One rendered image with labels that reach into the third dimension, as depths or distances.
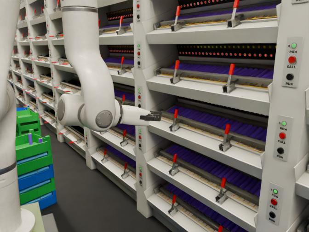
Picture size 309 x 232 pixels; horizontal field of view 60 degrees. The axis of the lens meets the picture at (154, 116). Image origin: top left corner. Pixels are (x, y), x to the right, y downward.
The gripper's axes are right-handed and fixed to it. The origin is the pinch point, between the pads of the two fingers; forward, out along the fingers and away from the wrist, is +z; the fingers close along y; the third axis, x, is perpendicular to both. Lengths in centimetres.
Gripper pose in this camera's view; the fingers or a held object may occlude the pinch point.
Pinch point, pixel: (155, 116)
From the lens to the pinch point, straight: 89.5
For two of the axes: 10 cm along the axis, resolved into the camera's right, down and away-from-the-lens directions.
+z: 7.9, 0.6, 6.1
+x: 1.7, -9.8, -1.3
